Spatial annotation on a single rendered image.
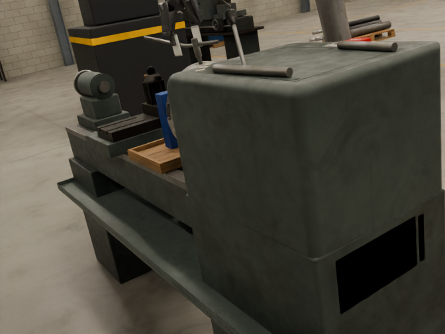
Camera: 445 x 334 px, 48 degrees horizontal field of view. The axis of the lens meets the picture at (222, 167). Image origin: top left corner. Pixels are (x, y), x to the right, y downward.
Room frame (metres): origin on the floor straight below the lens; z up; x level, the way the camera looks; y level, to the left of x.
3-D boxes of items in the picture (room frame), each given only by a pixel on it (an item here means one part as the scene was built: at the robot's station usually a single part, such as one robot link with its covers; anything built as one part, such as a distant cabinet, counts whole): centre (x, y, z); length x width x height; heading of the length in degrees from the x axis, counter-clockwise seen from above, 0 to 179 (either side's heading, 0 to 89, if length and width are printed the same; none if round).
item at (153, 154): (1.92, 0.14, 0.88); 0.36 x 0.30 x 0.04; 120
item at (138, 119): (2.22, 0.30, 0.95); 0.43 x 0.18 x 0.04; 120
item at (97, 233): (2.72, 0.59, 0.34); 0.44 x 0.40 x 0.68; 120
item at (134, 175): (1.98, 0.17, 0.77); 2.10 x 0.34 x 0.18; 30
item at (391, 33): (10.04, -3.10, 0.07); 1.24 x 0.86 x 0.14; 116
